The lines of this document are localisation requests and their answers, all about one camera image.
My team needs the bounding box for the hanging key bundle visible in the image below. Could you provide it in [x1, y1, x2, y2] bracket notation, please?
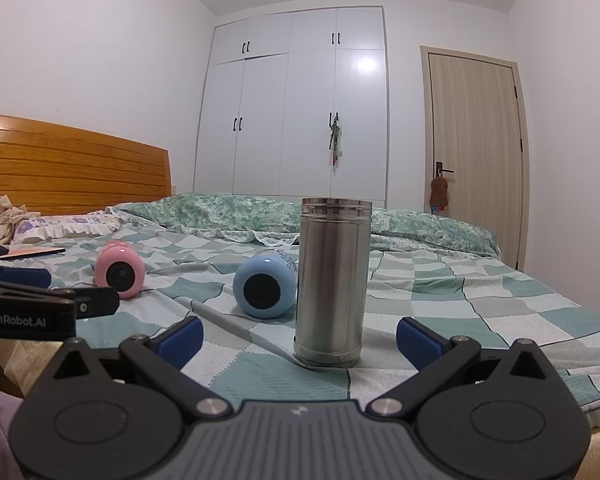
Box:
[328, 117, 342, 166]

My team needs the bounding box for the stainless steel cup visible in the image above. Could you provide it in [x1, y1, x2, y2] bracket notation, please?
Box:
[293, 198, 374, 368]

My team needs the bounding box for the pink cup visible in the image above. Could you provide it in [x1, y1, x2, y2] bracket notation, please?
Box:
[93, 240, 145, 300]

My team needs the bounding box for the purple floral pillow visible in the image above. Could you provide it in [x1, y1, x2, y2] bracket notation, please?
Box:
[11, 211, 127, 242]

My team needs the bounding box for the blue cup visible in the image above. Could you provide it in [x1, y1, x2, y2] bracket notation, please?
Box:
[232, 252, 300, 320]

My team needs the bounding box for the brown bag on handle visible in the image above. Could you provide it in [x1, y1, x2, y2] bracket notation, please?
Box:
[428, 172, 451, 212]

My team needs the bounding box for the white wardrobe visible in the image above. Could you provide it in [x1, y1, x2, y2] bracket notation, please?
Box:
[193, 6, 387, 207]

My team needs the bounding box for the wooden headboard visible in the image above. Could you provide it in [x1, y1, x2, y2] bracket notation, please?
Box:
[0, 112, 172, 217]

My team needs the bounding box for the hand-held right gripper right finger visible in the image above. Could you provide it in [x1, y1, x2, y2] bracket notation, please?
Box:
[370, 317, 551, 417]

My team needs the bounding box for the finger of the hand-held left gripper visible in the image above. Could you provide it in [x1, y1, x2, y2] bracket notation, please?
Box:
[73, 285, 120, 321]
[0, 261, 52, 289]

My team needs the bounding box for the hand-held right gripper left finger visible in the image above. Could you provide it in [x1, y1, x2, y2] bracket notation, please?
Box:
[55, 316, 233, 418]

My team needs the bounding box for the checked bedsheet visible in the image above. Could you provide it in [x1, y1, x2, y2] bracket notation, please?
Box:
[0, 220, 600, 413]

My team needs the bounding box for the wooden door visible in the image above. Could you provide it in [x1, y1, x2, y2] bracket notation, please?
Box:
[419, 45, 530, 272]

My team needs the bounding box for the green floral quilt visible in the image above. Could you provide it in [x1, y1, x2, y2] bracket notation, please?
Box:
[105, 192, 502, 261]

